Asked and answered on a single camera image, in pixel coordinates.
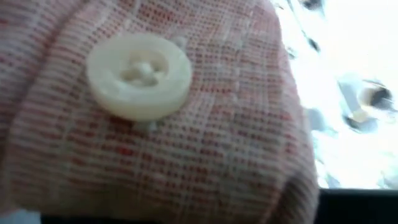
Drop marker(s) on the pink checked button shirt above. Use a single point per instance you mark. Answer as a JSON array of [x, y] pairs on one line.
[[217, 140]]

